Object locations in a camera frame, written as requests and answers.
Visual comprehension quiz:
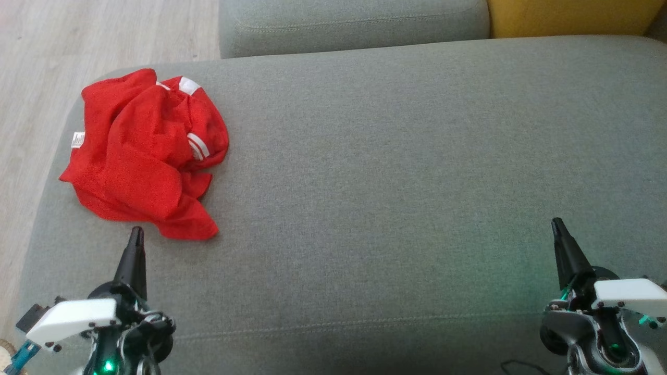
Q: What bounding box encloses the right cable with blue plug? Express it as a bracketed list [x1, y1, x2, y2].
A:
[500, 359, 553, 375]

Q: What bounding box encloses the grey sofa back cushion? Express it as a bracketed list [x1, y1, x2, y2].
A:
[219, 0, 490, 59]

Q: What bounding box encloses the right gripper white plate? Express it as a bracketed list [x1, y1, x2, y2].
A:
[552, 218, 667, 319]

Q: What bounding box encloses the yellow cushion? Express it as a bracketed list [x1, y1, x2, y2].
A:
[487, 0, 665, 38]

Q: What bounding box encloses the beige patterned rug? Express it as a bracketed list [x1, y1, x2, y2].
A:
[0, 339, 16, 375]

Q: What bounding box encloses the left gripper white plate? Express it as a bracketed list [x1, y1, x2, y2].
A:
[26, 227, 153, 348]

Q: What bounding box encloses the cable with blue plug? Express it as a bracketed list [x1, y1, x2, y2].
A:
[3, 341, 41, 374]
[500, 359, 553, 375]

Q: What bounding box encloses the grey fabric sofa seat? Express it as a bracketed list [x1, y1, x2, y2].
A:
[10, 35, 667, 375]

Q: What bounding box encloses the red basketball jersey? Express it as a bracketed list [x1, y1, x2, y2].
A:
[59, 68, 219, 240]

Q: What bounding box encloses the left cable with blue plug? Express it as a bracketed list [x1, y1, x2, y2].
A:
[3, 341, 41, 374]

